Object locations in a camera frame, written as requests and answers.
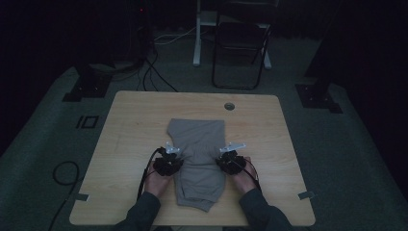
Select person's right hand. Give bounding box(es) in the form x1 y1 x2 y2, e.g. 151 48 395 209
230 156 260 195

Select black looped floor cable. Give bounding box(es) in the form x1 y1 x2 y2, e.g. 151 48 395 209
47 160 81 231

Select white floor cable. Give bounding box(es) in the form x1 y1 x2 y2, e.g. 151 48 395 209
153 26 197 45

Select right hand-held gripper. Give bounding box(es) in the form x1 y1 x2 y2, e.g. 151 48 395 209
215 141 248 176

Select black stand with base plate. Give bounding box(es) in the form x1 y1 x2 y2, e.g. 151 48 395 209
294 0 344 115
62 62 114 103

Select left hand-held gripper cable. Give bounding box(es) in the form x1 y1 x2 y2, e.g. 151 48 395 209
137 146 166 202

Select right hand-held gripper cable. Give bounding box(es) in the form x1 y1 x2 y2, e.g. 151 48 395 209
239 156 263 194

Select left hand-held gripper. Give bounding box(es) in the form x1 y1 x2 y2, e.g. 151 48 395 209
152 141 185 177

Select person's left hand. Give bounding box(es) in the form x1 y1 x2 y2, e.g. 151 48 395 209
144 168 173 199

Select black floor cables bundle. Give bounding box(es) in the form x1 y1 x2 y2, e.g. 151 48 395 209
137 49 179 93

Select hand-held gripper cable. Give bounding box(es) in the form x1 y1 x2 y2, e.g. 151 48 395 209
137 146 166 202
239 156 263 194

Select grey pants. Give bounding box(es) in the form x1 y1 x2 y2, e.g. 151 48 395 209
166 117 227 213

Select black folding chair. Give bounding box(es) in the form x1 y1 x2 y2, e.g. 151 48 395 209
192 0 272 70
211 0 281 91

